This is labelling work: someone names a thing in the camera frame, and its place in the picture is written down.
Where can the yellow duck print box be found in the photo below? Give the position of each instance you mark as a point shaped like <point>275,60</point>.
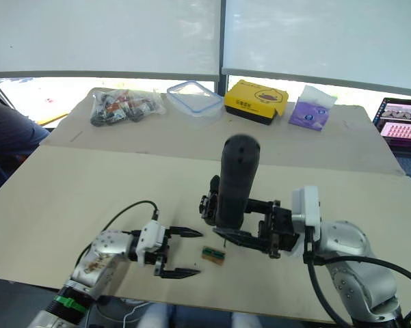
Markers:
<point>254,100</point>

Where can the seated person in dark shirt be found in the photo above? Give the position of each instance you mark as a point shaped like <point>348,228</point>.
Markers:
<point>7,136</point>

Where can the small green brown finger piece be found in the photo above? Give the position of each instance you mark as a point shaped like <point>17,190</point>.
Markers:
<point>213,255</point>

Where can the creased tan cardboard sheet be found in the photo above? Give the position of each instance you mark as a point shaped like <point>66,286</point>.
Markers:
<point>191,140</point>

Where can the clear container with blue lid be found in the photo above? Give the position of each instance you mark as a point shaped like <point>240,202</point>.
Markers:
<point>195,99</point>

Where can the clear bag of parts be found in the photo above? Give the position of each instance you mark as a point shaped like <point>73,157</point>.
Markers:
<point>123,107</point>

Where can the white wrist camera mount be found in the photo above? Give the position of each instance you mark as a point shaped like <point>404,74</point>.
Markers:
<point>307,208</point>
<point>152,235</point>

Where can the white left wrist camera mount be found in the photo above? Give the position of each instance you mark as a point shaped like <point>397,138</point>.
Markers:
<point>152,235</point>

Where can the purple tissue pack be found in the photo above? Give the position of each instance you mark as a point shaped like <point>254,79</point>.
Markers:
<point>311,111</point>

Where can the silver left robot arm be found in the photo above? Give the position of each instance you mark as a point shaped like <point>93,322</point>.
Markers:
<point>104,251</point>

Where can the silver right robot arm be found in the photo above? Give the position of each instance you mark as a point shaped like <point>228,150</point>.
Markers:
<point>357,259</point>

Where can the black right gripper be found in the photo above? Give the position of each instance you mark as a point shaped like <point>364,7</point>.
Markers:
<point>280,229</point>

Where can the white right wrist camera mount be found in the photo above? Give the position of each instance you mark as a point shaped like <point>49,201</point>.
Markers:
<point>307,208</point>

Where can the open laptop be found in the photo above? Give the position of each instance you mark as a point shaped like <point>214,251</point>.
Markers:
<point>403,126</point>

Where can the wide white roller blind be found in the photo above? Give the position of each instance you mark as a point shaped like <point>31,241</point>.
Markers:
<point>102,34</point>

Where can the dark window frame post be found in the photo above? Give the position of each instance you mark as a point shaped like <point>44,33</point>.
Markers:
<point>221,41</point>

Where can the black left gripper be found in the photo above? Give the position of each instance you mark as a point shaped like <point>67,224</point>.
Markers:
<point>165,246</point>

